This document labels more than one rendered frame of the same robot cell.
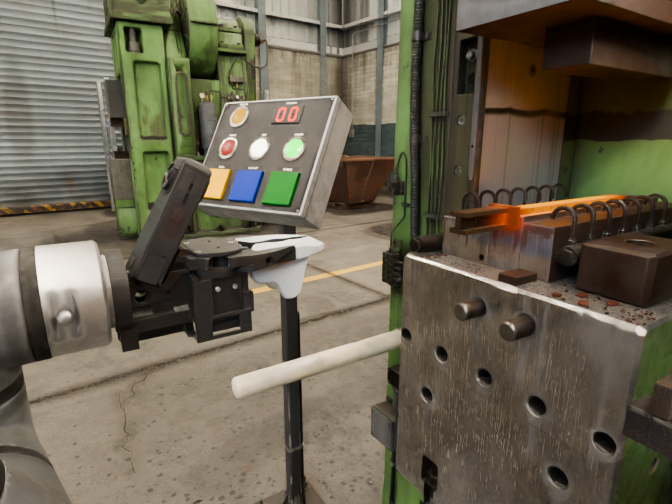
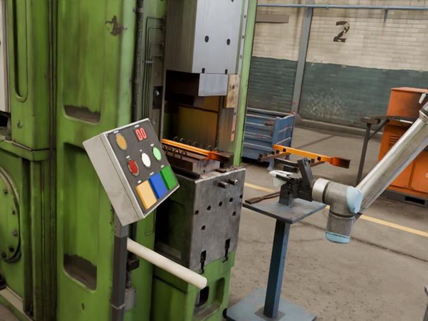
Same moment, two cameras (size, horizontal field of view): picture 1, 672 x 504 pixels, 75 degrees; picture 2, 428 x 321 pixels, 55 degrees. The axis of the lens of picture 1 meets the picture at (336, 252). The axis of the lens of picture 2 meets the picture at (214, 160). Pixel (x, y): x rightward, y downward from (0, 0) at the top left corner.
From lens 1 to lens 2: 1.99 m
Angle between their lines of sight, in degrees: 105
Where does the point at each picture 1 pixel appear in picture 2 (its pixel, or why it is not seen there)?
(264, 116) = (132, 137)
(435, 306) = (207, 193)
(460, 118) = (153, 120)
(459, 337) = (214, 197)
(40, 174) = not seen: outside the picture
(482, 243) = (204, 166)
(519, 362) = (228, 192)
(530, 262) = (216, 165)
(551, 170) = not seen: hidden behind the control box
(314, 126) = (153, 138)
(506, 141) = not seen: hidden behind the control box
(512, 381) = (227, 199)
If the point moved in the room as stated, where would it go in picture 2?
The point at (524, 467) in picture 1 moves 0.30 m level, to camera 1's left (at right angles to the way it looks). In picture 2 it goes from (228, 219) to (253, 247)
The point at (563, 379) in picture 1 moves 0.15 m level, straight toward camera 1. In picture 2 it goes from (235, 188) to (266, 193)
